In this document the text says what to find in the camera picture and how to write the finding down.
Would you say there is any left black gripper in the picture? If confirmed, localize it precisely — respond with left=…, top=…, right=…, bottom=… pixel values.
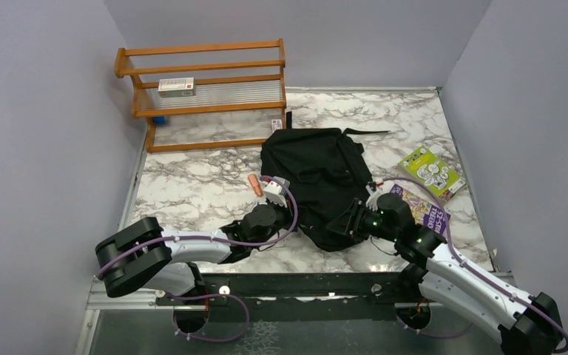
left=251, top=195, right=308, bottom=249

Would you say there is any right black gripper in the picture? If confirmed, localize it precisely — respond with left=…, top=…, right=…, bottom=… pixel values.
left=325, top=197, right=399, bottom=242

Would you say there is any black student backpack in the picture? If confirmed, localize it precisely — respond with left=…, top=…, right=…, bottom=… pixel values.
left=260, top=128, right=397, bottom=251

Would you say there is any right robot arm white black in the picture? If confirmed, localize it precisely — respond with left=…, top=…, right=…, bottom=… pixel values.
left=327, top=193, right=567, bottom=354

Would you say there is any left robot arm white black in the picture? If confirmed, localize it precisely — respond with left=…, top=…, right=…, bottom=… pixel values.
left=95, top=203, right=299, bottom=304

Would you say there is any copper orange pen case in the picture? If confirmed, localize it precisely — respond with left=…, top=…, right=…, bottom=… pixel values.
left=248, top=174, right=263, bottom=197

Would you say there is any purple treehouse book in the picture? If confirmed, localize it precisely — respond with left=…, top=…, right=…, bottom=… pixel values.
left=390, top=183, right=451, bottom=237

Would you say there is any green comic book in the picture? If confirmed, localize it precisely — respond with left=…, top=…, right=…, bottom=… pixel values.
left=399, top=146, right=467, bottom=202

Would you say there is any small red white box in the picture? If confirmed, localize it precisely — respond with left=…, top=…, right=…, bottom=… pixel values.
left=271, top=119, right=284, bottom=132

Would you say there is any wooden shelf rack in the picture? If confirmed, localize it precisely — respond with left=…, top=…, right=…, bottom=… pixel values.
left=113, top=38, right=292, bottom=153

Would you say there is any white red box on shelf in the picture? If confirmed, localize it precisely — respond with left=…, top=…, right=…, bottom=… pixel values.
left=157, top=78, right=195, bottom=98

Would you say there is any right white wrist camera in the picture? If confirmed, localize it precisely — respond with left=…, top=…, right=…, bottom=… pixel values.
left=365, top=182, right=390, bottom=212

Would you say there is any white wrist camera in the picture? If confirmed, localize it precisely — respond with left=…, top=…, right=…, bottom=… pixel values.
left=365, top=182, right=390, bottom=212
left=263, top=177, right=290, bottom=208

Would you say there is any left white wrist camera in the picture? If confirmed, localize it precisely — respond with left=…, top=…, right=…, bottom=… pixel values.
left=263, top=177, right=290, bottom=208

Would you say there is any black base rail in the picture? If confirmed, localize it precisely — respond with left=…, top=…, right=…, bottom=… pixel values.
left=155, top=272, right=423, bottom=322

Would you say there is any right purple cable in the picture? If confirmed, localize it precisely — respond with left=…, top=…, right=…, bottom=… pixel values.
left=368, top=176, right=568, bottom=355

